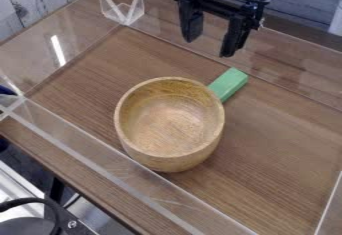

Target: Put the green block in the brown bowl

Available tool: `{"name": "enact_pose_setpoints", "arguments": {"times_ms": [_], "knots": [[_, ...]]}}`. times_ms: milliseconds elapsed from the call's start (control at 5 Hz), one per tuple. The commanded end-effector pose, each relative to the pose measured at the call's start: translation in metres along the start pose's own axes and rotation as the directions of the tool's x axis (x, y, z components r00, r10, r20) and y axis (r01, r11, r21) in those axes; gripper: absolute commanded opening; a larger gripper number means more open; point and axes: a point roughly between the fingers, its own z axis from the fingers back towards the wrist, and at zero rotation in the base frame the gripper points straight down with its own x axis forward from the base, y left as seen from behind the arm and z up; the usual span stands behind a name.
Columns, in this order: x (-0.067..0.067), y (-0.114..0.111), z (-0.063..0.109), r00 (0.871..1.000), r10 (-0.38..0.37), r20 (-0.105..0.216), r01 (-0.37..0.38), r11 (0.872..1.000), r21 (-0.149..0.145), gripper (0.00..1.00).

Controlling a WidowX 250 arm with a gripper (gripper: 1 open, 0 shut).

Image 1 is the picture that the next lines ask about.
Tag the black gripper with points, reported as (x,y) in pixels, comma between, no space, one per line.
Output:
(243,12)

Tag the green rectangular block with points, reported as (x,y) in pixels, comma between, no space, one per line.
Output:
(228,83)

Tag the brown wooden bowl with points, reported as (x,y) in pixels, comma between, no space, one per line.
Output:
(168,121)

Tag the black table leg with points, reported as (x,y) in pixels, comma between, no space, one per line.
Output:
(56,190)

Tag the clear acrylic tray enclosure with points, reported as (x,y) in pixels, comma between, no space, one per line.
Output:
(269,182)

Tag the black metal bracket with screw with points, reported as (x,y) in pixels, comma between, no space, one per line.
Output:
(61,222)

